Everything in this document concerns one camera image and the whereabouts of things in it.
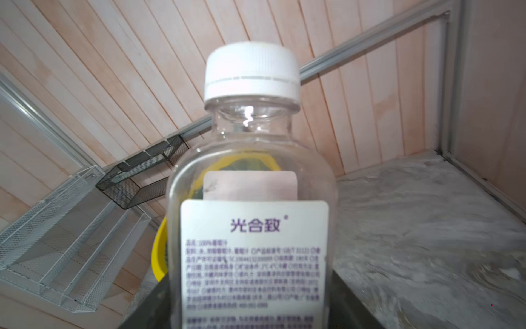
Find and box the white wire mesh shelf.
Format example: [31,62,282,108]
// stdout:
[1,166,152,313]

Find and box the black mesh wall basket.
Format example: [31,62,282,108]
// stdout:
[96,135,189,210]

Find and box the clear bottle white text label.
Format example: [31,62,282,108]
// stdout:
[167,41,338,328]

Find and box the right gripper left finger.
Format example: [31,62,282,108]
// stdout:
[119,277,171,329]

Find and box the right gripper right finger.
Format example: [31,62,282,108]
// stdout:
[328,271,385,329]

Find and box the blue bin with yellow rim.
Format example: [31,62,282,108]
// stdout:
[151,152,281,282]

